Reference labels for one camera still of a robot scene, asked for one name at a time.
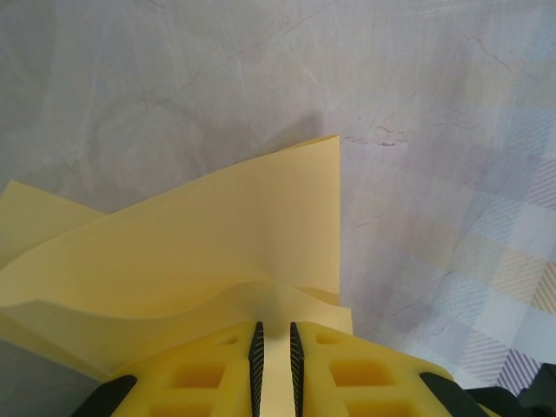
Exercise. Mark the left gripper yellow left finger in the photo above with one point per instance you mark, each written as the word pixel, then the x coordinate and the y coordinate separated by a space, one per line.
pixel 234 391

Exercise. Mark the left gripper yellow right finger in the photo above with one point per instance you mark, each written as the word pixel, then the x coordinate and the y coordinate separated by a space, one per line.
pixel 317 391

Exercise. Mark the yellow cloth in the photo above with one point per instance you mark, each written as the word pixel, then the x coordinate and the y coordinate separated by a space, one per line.
pixel 195 243

